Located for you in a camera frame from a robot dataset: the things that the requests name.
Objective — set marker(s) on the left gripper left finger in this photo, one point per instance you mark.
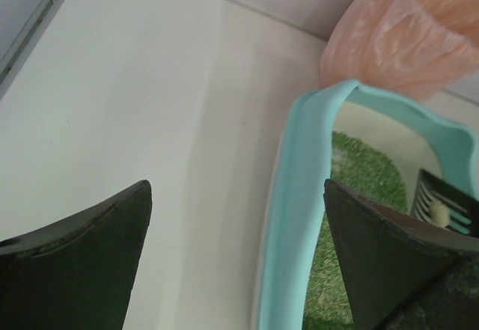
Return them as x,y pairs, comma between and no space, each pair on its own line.
77,273

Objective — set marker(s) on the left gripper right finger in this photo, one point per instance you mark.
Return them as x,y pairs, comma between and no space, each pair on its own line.
400,272

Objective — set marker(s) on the black litter scoop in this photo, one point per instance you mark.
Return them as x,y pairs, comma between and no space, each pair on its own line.
463,208

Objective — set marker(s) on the beige litter clump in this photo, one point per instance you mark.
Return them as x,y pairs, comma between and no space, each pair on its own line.
439,214

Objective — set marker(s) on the green cat litter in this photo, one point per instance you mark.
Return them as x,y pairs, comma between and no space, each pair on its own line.
373,174

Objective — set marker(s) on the teal plastic litter box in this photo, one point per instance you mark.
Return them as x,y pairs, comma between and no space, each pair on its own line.
412,135

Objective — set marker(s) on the pink lined trash bin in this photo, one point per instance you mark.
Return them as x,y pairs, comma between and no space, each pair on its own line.
413,47

